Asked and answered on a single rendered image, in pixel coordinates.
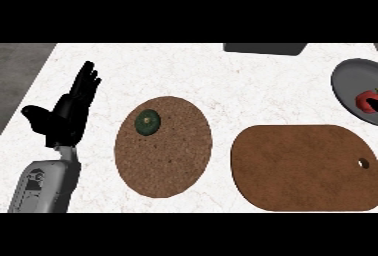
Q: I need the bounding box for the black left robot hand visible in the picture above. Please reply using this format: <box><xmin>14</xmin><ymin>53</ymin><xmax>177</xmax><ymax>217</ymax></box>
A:
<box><xmin>21</xmin><ymin>60</ymin><xmax>104</xmax><ymax>149</ymax></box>

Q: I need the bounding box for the brown wooden cutting board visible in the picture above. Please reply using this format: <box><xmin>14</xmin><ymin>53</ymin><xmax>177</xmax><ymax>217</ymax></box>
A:
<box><xmin>229</xmin><ymin>124</ymin><xmax>378</xmax><ymax>212</ymax></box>

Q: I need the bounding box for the red bell pepper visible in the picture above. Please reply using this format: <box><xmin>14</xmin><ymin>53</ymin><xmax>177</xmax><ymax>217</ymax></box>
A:
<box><xmin>355</xmin><ymin>89</ymin><xmax>378</xmax><ymax>115</ymax></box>

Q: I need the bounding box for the dark green round vegetable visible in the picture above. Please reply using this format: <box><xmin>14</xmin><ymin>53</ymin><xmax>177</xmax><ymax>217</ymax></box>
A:
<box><xmin>133</xmin><ymin>108</ymin><xmax>163</xmax><ymax>137</ymax></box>

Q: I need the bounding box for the round brown cork placemat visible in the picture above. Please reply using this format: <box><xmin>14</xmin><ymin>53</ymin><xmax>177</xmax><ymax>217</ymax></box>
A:
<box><xmin>114</xmin><ymin>95</ymin><xmax>214</xmax><ymax>199</ymax></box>

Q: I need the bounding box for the dark grey flat object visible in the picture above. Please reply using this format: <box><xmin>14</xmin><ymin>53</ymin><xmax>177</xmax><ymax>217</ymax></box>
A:
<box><xmin>222</xmin><ymin>43</ymin><xmax>309</xmax><ymax>57</ymax></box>

